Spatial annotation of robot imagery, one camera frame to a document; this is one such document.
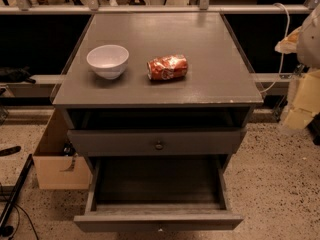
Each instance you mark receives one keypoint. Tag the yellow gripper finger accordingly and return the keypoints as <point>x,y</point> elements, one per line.
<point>303,100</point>
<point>288,44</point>

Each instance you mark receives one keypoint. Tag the grey drawer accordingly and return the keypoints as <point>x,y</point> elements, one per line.
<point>98,143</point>
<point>158,194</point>

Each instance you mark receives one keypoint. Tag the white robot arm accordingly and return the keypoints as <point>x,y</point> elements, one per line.
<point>308,45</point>

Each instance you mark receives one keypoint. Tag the grey wooden drawer cabinet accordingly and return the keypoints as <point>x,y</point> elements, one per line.
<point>217,92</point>

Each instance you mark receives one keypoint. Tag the crushed orange soda can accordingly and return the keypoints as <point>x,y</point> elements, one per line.
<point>167,67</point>

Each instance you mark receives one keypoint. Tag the white ceramic bowl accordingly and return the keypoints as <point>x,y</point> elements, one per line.
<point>108,61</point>

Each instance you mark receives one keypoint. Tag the cardboard box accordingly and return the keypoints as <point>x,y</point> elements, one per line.
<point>55,169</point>

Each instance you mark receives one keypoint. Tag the black bag on ledge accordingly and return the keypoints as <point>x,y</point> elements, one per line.
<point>16,75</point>

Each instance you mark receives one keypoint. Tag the black pole on floor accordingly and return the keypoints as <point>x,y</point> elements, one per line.
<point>13,195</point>

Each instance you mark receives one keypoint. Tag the black tool on floor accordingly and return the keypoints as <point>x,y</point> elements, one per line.
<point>10,151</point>

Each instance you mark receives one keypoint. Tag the metal railing frame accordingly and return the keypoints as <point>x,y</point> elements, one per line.
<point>160,4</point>

